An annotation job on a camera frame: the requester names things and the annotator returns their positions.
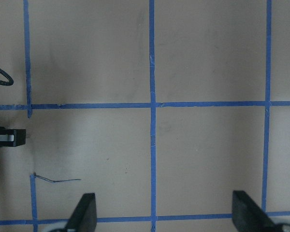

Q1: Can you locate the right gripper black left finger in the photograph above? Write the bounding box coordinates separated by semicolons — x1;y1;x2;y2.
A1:
64;193;97;232

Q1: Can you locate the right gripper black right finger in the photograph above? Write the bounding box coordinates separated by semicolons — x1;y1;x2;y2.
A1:
232;190;280;232

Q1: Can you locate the black camera cable loop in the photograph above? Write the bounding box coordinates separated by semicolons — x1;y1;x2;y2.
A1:
0;63;14;86

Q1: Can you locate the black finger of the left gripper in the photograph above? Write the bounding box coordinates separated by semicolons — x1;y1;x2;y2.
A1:
0;127;26;147

